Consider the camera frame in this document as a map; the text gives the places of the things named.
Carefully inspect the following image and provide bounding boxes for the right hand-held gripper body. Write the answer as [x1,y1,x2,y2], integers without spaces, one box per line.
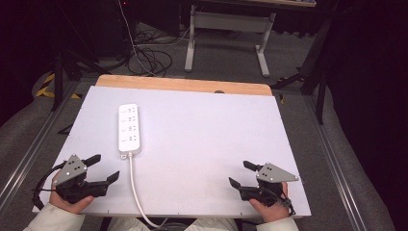
[239,162,299,207]

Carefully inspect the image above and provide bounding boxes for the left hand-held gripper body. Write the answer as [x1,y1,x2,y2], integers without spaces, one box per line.
[52,154,109,204]

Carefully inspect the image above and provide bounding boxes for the person's left hand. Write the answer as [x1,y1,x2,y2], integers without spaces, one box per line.
[49,171,96,216]

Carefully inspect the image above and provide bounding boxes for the person's right hand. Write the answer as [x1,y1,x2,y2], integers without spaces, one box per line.
[248,182,290,223]

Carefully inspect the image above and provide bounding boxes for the person's lap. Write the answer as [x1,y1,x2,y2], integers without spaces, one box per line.
[107,217,241,231]

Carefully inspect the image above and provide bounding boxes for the white power strip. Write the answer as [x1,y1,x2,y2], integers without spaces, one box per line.
[117,103,142,161]

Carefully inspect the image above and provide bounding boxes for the yellow black floor tape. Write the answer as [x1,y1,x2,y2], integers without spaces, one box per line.
[35,72,82,100]

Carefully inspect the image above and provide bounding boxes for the black tripod stand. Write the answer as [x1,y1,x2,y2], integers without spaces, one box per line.
[50,0,112,113]

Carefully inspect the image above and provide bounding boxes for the black metal stand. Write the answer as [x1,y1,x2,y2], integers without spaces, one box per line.
[269,17,335,125]

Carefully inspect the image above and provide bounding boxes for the wooden table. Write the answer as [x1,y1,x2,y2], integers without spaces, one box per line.
[95,74,273,97]

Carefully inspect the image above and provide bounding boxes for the white power strip cable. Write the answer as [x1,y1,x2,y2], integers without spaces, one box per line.
[128,153,168,229]

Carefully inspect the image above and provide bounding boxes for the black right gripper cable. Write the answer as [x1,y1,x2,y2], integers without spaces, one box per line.
[278,182,296,217]

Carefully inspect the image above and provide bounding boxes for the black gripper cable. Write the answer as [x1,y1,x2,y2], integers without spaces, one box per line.
[278,182,296,217]
[31,162,66,211]

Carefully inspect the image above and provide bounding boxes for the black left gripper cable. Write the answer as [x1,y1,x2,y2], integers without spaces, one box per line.
[31,162,66,211]

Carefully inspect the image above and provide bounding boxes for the aluminium floor rail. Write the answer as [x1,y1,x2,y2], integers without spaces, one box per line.
[302,95,360,231]
[0,81,85,206]

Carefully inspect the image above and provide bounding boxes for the black floor cables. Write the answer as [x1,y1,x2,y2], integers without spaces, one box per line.
[127,21,191,78]

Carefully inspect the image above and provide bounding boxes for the thin white cable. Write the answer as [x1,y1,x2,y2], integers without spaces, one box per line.
[116,0,191,77]

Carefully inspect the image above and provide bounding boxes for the white metal desk frame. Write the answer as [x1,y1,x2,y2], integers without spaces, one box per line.
[184,4,277,78]

